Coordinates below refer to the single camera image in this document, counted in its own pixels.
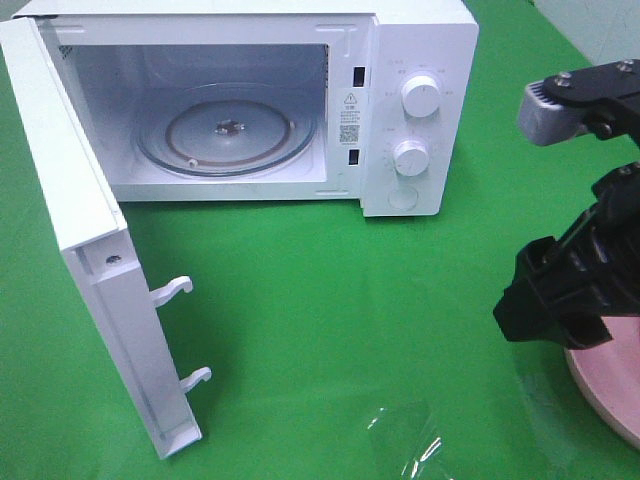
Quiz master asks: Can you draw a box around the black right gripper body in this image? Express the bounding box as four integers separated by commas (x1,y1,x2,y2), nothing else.
549,162,639,316

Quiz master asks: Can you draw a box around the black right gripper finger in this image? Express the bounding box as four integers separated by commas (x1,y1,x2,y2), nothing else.
493,284,613,350
514,236,599,300

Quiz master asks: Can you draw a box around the pink round plate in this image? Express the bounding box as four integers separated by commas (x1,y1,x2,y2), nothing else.
565,317,639,448

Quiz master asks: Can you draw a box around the white microwave knob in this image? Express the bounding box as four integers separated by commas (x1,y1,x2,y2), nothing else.
400,74,440,118
392,140,430,177

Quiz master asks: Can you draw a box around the white microwave door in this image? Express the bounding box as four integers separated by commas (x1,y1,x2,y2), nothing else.
1,17,211,458

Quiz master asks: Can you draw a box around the clear tape patch right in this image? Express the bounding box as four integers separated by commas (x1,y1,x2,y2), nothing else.
518,373,594,471

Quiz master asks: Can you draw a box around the clear tape patch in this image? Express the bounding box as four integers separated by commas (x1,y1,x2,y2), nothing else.
518,373,594,471
366,400,463,479

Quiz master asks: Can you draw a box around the white microwave oven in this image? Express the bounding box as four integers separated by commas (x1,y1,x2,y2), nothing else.
7,1,479,217

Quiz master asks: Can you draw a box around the glass microwave turntable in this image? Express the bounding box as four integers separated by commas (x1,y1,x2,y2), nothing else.
137,83,324,178

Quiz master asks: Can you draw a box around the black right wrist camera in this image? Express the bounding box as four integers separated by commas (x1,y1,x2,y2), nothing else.
518,59,639,146

